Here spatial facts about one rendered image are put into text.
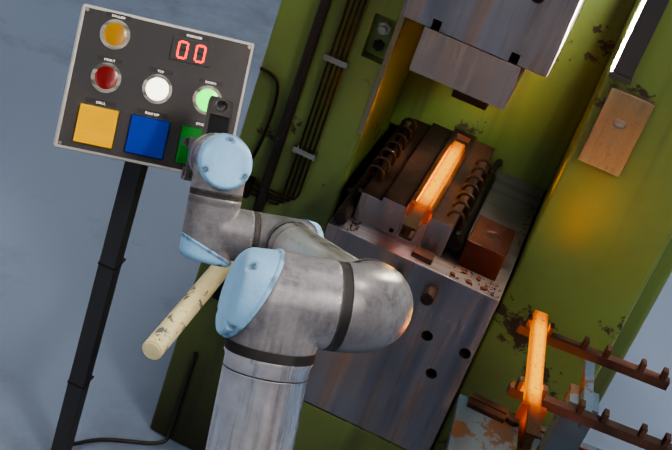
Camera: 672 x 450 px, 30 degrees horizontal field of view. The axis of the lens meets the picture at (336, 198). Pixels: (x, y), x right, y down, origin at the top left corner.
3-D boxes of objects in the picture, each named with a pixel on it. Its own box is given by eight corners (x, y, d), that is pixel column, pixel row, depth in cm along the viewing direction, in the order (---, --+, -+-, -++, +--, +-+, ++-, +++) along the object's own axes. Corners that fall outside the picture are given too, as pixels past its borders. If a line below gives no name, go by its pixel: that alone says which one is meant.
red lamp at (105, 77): (110, 94, 241) (115, 75, 239) (89, 85, 241) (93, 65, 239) (118, 89, 243) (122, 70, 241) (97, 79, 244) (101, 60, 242)
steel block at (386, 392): (425, 458, 273) (499, 301, 251) (269, 384, 278) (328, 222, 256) (480, 329, 321) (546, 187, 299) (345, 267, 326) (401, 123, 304)
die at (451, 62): (503, 111, 240) (521, 68, 235) (408, 69, 243) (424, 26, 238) (540, 43, 276) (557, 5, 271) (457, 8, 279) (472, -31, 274)
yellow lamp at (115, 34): (119, 51, 241) (124, 31, 238) (98, 42, 241) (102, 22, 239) (127, 46, 243) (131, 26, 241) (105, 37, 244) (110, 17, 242)
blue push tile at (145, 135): (162, 159, 244) (170, 122, 244) (124, 151, 242) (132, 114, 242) (161, 159, 246) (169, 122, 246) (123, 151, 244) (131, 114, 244)
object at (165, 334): (160, 366, 253) (166, 346, 250) (136, 355, 253) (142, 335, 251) (241, 266, 290) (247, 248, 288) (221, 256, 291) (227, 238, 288)
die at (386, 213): (440, 257, 258) (454, 224, 254) (352, 217, 260) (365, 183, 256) (483, 176, 294) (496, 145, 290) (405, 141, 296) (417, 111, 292)
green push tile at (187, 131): (212, 170, 247) (219, 133, 247) (175, 162, 245) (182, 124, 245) (211, 170, 249) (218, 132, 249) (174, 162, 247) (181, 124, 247)
